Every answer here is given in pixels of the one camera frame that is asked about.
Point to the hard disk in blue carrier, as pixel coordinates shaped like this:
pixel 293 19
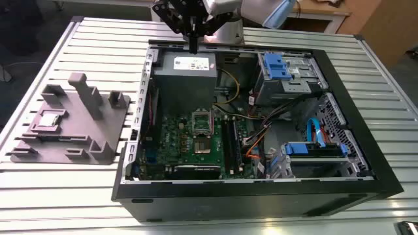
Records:
pixel 301 149

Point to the grey plastic parts rack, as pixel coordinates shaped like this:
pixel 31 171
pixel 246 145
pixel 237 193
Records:
pixel 82 137

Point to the black open PC case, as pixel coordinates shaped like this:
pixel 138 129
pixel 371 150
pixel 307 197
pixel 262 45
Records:
pixel 229 203

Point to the silver metal disk bay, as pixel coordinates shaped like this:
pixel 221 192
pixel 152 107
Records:
pixel 320 162

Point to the dark office chair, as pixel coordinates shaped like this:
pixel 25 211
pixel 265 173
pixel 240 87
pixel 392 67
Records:
pixel 19 24

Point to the black box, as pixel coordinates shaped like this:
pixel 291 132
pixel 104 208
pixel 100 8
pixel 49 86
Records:
pixel 409 228

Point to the blue plastic drive latch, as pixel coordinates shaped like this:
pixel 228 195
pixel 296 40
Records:
pixel 276 63

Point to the black RAM slot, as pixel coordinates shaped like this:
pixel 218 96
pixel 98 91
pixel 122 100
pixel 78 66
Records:
pixel 226 144
pixel 237 144

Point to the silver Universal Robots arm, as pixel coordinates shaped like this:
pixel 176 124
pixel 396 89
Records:
pixel 229 31

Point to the grey power supply unit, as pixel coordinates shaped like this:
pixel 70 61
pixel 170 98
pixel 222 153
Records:
pixel 184 85

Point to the RAM stick with blue label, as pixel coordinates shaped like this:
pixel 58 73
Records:
pixel 59 139

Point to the wooden panel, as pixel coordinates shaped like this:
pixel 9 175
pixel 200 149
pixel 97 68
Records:
pixel 385 29

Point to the wooden desk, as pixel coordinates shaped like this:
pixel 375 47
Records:
pixel 320 9

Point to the green motherboard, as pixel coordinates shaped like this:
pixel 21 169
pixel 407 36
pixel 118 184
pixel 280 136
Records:
pixel 173 156

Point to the silver CPU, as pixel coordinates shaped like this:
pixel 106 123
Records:
pixel 49 120

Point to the black graphics card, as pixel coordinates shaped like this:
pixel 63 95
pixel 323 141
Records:
pixel 196 170

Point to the CPU socket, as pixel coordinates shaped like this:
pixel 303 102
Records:
pixel 202 146

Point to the silver metal drive cage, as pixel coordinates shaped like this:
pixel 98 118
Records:
pixel 301 85

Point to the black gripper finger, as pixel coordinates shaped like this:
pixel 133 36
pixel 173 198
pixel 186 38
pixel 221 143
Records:
pixel 169 17
pixel 217 24

